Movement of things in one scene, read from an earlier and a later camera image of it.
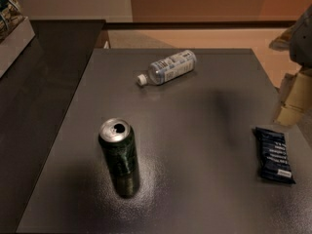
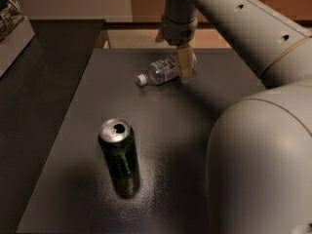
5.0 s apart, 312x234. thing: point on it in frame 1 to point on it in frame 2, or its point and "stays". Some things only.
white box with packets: [16, 29] stays
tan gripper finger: [295, 97] to [179, 34]
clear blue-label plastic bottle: [170, 67] stays
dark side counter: [35, 98] stays
